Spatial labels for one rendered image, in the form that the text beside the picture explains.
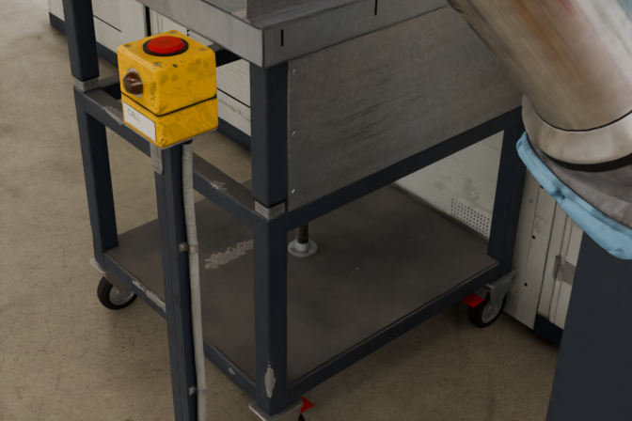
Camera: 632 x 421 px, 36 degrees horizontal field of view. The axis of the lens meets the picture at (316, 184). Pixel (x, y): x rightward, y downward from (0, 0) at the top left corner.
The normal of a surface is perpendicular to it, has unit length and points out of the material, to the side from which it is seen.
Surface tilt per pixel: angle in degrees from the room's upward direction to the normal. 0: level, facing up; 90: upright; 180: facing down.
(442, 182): 90
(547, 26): 107
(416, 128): 90
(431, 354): 0
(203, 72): 90
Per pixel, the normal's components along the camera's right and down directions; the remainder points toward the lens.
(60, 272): 0.02, -0.85
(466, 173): -0.76, 0.33
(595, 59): 0.27, 0.64
